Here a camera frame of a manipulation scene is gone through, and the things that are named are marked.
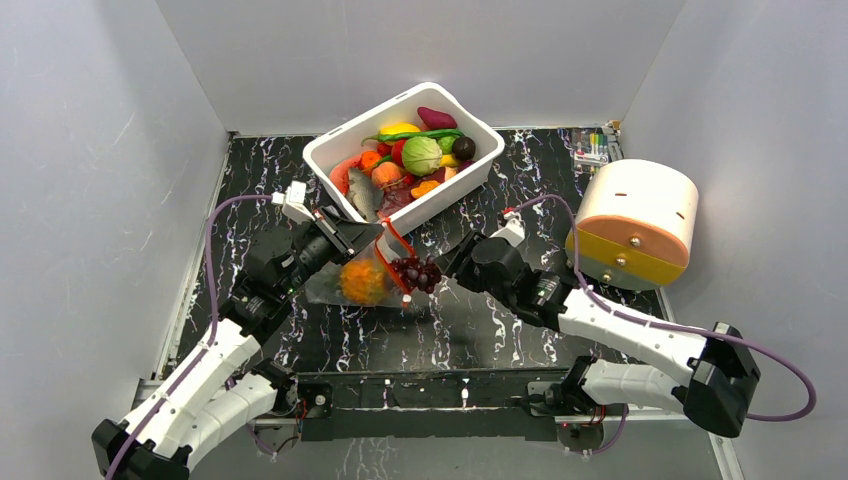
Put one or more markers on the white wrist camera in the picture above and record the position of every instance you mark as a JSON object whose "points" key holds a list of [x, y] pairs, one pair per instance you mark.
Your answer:
{"points": [[291, 203], [512, 229]]}

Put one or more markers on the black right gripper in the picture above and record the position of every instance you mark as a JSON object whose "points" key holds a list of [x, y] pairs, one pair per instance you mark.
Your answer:
{"points": [[468, 250]]}

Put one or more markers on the dark red toy meat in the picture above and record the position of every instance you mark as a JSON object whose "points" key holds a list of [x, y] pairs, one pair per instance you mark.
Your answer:
{"points": [[394, 201]]}

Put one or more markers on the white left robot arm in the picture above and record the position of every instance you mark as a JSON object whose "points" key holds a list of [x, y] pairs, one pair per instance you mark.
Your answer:
{"points": [[192, 412]]}

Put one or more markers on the dark toy plum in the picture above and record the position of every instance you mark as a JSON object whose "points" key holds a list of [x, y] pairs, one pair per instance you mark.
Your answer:
{"points": [[464, 148]]}

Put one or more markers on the dark toy grapes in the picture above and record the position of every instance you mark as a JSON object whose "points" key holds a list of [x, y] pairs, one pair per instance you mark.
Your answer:
{"points": [[417, 274]]}

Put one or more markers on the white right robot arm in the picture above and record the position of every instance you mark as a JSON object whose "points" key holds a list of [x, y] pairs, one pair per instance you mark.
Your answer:
{"points": [[710, 376]]}

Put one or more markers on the grey toy fish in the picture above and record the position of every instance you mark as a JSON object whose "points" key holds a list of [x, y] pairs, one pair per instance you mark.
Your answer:
{"points": [[363, 195]]}

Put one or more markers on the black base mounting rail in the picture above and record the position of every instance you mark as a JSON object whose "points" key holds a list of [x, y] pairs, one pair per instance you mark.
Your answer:
{"points": [[445, 403]]}

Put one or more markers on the yellow orange toy piece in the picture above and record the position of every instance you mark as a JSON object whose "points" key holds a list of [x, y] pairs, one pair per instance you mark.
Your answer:
{"points": [[424, 188]]}

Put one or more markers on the clear zip top bag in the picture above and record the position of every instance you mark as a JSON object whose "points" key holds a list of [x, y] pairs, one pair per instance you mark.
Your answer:
{"points": [[323, 287]]}

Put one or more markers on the red toy slice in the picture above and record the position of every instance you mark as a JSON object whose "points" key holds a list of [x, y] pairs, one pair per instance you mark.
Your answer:
{"points": [[339, 175]]}

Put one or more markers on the white plastic food bin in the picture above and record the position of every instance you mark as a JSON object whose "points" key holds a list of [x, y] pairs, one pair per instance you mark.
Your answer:
{"points": [[457, 178]]}

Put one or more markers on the green toy chili pepper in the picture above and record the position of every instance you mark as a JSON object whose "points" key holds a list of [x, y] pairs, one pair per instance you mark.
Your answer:
{"points": [[433, 134]]}

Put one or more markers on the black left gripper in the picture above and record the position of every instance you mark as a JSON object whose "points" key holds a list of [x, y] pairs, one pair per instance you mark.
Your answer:
{"points": [[348, 237]]}

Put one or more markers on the white cylindrical drum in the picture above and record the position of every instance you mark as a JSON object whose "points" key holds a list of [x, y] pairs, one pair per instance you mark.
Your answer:
{"points": [[635, 225]]}

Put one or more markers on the yellow toy lemon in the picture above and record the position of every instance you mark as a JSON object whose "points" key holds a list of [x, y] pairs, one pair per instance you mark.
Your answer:
{"points": [[399, 128]]}

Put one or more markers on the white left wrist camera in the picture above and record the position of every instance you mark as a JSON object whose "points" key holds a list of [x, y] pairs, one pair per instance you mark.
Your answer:
{"points": [[291, 203]]}

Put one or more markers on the box of markers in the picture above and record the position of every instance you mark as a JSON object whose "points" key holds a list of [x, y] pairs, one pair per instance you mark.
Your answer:
{"points": [[593, 148]]}

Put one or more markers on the orange toy carrot piece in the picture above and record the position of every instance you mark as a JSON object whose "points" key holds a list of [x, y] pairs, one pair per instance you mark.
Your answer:
{"points": [[368, 161]]}

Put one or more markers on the peach toy fruit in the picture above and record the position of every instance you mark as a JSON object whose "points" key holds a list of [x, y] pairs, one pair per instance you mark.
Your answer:
{"points": [[387, 175]]}

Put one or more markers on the orange toy pineapple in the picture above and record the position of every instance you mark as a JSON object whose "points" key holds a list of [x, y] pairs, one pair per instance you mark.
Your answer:
{"points": [[362, 282]]}

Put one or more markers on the purple toy sweet potato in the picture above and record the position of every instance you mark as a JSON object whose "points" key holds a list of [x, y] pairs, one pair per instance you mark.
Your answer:
{"points": [[436, 120]]}

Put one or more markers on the red toy tomato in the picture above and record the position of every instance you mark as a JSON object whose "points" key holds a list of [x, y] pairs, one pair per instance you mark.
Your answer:
{"points": [[397, 152]]}

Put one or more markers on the green toy cabbage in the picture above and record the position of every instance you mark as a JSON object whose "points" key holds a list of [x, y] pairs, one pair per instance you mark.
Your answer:
{"points": [[422, 156]]}

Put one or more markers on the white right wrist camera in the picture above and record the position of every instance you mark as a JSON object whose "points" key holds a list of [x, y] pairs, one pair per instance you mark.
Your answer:
{"points": [[512, 229]]}

